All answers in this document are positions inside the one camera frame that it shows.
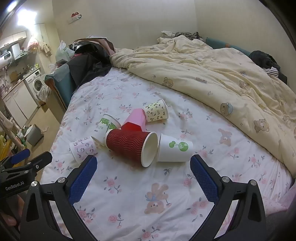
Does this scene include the white plastic bag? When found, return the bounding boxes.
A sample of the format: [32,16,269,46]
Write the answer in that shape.
[55,40,75,62]

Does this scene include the white cup pink pattern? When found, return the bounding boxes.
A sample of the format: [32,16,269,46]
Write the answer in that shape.
[69,136,98,162]

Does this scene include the yellow bear-print duvet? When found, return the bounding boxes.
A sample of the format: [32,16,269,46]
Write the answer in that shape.
[110,37,296,173]

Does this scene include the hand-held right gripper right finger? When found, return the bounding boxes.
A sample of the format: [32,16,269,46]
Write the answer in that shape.
[190,154,270,241]

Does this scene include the dark patterned cloth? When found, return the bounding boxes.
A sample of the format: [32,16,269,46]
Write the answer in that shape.
[174,31,205,42]

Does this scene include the floral bed sheet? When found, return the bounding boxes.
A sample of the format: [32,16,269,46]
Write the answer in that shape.
[40,67,289,241]

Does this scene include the yellow patterned paper cup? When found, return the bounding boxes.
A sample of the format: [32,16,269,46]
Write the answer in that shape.
[143,99,169,123]

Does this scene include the pink faceted cup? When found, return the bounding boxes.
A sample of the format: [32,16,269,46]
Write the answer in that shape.
[121,108,147,132]

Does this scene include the white cup green label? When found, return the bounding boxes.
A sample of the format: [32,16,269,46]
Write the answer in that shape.
[91,113,121,146]

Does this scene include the white wall cabinet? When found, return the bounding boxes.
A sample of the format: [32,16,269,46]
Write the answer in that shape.
[0,31,28,49]

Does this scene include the black garment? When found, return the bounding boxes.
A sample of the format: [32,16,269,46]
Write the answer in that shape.
[67,38,116,87]

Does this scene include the white floor cabinet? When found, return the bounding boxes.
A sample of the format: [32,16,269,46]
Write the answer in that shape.
[2,81,38,127]

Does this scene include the person's left hand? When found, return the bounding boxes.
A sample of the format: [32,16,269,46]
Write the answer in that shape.
[0,197,25,232]

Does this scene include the white washing machine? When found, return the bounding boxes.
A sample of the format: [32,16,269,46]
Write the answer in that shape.
[25,71,47,100]

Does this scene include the grey bin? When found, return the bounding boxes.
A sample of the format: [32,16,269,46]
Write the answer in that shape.
[26,124,44,146]

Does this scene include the teal pillow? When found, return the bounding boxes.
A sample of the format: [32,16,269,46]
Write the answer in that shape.
[205,37,251,56]

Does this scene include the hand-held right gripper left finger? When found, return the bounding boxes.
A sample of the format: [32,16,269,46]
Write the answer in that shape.
[20,155,99,241]

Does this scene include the striped cloth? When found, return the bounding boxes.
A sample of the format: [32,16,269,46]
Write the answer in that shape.
[266,67,281,78]

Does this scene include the pink fabric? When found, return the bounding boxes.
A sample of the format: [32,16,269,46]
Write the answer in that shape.
[264,185,294,215]

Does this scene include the pink hanging bag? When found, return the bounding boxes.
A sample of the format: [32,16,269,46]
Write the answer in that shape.
[27,38,39,52]

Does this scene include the white cup green globe print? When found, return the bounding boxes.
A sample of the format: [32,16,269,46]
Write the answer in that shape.
[157,133,193,163]

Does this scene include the white water heater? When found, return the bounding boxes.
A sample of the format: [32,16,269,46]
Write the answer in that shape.
[10,43,23,60]

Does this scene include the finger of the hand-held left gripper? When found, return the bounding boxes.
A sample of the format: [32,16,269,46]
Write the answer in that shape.
[0,149,31,168]
[23,151,53,176]

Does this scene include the dark clothes pile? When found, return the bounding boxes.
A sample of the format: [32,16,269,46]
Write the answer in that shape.
[249,50,288,84]

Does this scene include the red ripple paper cup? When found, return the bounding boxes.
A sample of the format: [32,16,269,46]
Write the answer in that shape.
[105,128,159,168]

